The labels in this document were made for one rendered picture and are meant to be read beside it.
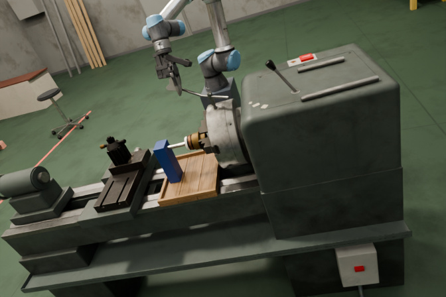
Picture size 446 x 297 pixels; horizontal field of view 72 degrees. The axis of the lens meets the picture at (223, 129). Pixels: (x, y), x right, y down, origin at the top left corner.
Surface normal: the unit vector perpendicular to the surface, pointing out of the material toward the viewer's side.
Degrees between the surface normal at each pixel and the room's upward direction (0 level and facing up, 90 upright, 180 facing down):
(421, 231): 0
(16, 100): 90
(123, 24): 90
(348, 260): 90
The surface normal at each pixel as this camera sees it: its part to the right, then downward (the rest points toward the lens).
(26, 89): -0.14, 0.55
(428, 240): -0.30, -0.81
